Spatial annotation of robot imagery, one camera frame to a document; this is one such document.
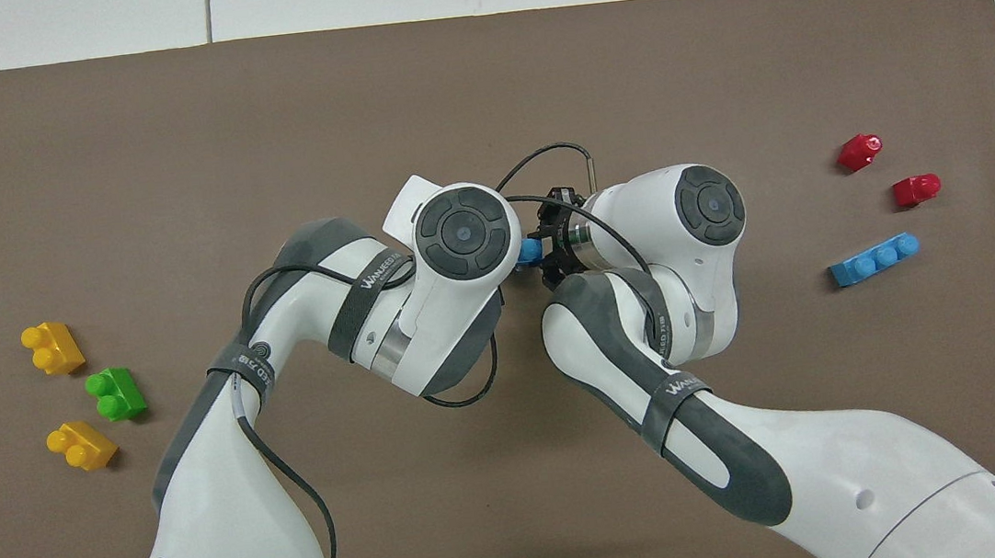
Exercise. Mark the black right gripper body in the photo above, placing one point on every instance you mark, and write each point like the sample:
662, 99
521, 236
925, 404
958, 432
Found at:
560, 245

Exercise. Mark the blue three-stud toy block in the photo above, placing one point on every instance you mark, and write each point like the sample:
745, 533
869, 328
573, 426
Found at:
530, 251
873, 262

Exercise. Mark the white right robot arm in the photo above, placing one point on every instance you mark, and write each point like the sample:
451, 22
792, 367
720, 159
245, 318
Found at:
756, 455

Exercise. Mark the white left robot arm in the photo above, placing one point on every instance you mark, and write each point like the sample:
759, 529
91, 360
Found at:
235, 510

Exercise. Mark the brown table mat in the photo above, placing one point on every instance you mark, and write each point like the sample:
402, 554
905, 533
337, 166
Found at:
459, 89

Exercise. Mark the red single-stud toy block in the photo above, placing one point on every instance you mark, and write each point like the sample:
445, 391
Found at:
915, 190
858, 152

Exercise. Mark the green two-stud toy block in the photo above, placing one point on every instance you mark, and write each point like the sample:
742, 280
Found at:
119, 394

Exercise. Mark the yellow two-stud toy block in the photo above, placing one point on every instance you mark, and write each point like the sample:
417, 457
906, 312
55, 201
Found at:
57, 351
85, 445

